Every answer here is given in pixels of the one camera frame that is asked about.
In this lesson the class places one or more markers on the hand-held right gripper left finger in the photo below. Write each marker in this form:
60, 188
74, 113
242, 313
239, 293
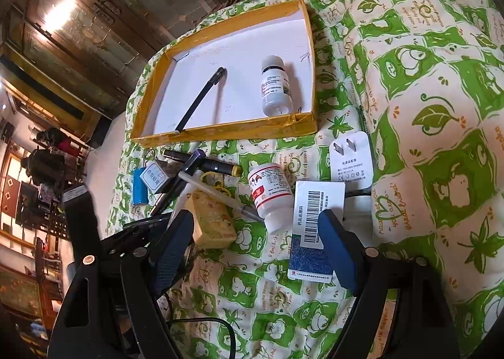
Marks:
173, 252

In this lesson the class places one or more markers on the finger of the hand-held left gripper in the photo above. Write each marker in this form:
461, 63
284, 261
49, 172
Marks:
149, 223
126, 240

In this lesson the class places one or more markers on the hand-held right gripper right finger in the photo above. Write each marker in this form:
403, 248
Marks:
334, 252

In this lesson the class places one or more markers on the thick black pen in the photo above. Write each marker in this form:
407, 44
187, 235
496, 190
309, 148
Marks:
167, 195

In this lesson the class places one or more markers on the blue and white medicine box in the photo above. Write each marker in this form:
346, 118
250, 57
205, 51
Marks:
309, 217

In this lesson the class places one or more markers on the yellow cartoon packet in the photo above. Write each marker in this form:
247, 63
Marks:
210, 221

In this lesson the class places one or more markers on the white spray tube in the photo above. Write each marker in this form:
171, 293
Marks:
204, 187

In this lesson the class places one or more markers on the white bottle with red label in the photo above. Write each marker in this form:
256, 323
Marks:
269, 193

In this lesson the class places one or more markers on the yellow-rimmed white cardboard tray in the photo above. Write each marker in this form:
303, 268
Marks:
244, 79

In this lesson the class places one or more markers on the blue cylindrical battery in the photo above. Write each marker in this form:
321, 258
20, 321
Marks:
141, 189

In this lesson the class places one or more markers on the white power adapter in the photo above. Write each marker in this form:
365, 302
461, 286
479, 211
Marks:
352, 170

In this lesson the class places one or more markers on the black pen with yellow end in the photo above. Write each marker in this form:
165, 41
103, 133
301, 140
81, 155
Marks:
220, 166

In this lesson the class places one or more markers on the slim black pen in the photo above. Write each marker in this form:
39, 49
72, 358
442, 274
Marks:
201, 99

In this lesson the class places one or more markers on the white bottle with dark band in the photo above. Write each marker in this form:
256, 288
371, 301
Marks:
275, 87

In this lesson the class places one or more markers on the wooden cabinet with glass doors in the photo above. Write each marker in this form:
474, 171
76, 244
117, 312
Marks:
98, 28

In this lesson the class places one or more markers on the green printed blanket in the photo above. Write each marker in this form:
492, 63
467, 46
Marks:
413, 67

